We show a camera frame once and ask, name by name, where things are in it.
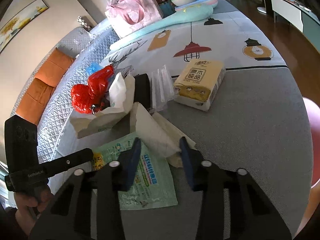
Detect green wet wipes pack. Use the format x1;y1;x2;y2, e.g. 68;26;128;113
92;132;178;210

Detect white torn paper box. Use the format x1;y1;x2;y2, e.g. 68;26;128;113
69;73;135;139

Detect white tissue paper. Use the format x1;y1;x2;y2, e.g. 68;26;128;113
130;102;196;168

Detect yellow tissue pack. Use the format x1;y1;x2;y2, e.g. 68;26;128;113
174;59;226;111

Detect person's left hand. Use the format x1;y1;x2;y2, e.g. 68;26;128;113
14;185;54;236

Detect red plastic bag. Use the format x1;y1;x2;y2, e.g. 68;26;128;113
71;65;114;114

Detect orange cushion rear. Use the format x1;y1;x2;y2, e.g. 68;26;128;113
35;48;75;87

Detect blue plastic bag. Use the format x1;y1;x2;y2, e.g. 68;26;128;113
86;62;103;76

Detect grey quilted sofa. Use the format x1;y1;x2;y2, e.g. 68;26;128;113
10;17;121;164

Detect black tape roll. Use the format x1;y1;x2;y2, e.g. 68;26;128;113
134;73;151;109

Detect clear plastic cups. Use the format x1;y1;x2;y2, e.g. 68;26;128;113
151;65;177;112

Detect printed white table cloth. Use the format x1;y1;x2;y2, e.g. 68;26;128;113
101;11;286;76

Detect pink tote bag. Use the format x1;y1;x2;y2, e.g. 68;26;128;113
105;0;163;38

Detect white teal tv cabinet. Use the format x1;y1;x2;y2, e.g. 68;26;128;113
271;0;320;51

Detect white standing fan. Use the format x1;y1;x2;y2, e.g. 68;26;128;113
257;7;266;14

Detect teal long pillow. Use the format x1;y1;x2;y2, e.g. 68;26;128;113
110;3;214;51

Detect blue oval tray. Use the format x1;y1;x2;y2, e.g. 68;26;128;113
175;0;218;11

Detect landscape wall painting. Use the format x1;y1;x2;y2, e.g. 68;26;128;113
0;0;49;52

